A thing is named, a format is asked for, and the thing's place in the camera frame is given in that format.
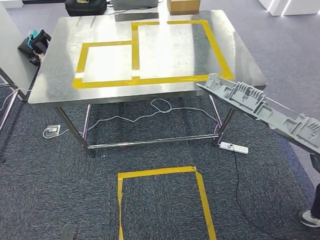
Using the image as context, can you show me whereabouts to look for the long white floor cable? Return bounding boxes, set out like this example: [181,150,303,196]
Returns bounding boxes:
[42,98,218,140]

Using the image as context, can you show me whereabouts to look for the metal floor outlet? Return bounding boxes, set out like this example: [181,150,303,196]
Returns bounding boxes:
[46,124,61,137]

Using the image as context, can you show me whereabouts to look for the white power strip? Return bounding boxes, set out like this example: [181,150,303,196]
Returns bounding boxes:
[219,141,249,155]

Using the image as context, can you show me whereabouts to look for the yellow tape outline on workbench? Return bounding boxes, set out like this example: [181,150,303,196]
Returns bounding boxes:
[72,19,235,90]

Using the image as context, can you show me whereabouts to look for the black pouch with teal strap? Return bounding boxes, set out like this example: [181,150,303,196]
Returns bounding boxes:
[17,29,52,66]

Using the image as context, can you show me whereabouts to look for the white lit low plinth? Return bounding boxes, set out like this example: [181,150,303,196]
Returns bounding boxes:
[0,0,24,9]

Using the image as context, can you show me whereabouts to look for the person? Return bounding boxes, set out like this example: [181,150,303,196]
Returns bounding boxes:
[297,153,320,229]

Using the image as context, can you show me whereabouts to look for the white desk with metal legs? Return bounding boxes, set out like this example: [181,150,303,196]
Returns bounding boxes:
[0,2,41,133]

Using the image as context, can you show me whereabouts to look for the grey laptop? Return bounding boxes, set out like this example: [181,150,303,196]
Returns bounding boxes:
[112,0,159,11]

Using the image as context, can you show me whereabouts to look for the white lit display blocks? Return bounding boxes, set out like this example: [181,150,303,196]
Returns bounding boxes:
[257,0,320,17]

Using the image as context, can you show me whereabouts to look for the black floor cable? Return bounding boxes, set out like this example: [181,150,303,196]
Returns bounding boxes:
[231,145,283,240]

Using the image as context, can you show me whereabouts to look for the crinkled yellow floor tape outline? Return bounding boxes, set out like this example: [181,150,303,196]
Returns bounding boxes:
[116,166,217,240]

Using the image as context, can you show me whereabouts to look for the stainless steel workbench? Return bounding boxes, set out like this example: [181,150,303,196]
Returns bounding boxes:
[27,9,268,158]

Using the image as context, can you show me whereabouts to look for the black carry bag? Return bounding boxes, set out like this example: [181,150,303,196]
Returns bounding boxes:
[64,0,108,17]

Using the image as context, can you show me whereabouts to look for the brown cardboard box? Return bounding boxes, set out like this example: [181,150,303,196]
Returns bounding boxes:
[167,0,202,16]

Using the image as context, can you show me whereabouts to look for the grey plastic wheel hubcap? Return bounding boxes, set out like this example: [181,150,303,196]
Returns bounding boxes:
[195,73,320,156]

